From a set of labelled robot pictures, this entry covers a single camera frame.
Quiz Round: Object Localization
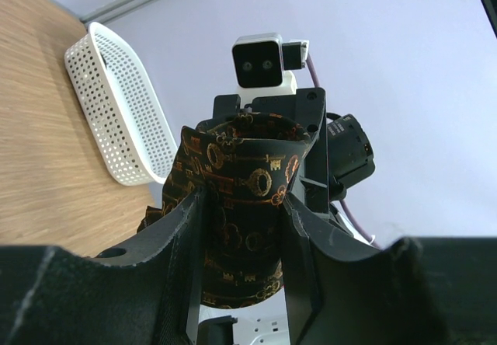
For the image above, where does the black tie with gold keys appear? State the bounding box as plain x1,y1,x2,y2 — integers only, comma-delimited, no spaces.
140,113,311,309

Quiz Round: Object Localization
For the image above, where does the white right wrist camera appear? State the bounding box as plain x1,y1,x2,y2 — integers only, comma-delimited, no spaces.
231,33,309,103

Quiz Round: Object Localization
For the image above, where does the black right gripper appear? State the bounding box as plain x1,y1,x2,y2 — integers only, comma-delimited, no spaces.
211,86,377,221

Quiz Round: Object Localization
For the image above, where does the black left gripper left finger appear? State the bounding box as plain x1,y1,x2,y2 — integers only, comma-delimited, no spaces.
1,188,207,344

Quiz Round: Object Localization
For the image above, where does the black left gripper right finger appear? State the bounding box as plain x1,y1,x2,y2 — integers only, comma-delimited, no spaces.
281,195,496,344

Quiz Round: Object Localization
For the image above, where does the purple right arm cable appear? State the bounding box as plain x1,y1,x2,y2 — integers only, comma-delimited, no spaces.
306,55,384,249

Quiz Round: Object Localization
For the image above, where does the white perforated plastic basket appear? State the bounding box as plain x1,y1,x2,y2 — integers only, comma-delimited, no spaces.
64,22,177,186

